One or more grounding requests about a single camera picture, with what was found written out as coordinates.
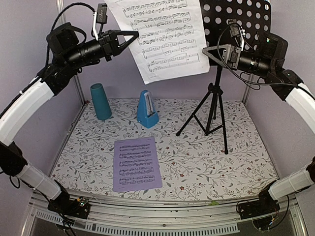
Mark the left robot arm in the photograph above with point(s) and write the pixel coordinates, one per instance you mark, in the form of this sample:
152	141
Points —
69	57

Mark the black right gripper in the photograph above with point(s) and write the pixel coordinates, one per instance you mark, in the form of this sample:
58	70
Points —
229	49

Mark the sheet music booklet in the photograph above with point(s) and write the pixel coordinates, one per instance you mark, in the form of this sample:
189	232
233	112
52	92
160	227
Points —
171	37

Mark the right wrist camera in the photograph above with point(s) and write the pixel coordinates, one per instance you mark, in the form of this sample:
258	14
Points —
237	32

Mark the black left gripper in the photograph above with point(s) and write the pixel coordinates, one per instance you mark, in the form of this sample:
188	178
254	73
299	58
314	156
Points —
106	37

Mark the aluminium front rail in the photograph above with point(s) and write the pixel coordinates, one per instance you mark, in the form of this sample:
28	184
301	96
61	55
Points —
115	216

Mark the floral table mat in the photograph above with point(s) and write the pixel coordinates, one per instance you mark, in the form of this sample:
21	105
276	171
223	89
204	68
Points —
193	166

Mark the aluminium frame post right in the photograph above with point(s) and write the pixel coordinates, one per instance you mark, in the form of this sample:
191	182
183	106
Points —
247	90

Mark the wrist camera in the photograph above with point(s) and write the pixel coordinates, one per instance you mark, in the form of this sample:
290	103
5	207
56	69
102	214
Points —
237	32
100	17

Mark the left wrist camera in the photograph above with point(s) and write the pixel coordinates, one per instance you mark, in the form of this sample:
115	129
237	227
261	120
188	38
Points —
100	17

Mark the purple sheet music page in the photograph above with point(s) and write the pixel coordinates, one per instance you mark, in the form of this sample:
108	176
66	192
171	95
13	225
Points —
135	165

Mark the teal ceramic vase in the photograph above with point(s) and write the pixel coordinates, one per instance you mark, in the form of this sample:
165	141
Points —
100	102

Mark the blue metronome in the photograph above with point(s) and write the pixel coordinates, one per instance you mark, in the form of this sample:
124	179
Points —
147	116

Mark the green tape piece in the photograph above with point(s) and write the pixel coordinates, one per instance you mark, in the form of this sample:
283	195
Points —
213	203

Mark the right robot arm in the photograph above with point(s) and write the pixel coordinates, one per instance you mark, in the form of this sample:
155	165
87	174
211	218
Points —
267	63

